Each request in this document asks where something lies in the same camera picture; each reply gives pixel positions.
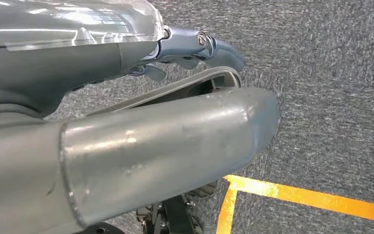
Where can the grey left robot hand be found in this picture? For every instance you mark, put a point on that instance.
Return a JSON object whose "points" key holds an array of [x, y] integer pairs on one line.
{"points": [[142, 155]]}

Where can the metal robot foot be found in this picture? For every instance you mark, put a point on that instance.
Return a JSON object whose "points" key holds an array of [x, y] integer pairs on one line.
{"points": [[203, 190]]}

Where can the yellow floor tape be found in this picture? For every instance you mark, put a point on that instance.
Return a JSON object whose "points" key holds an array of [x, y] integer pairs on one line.
{"points": [[303, 196]]}

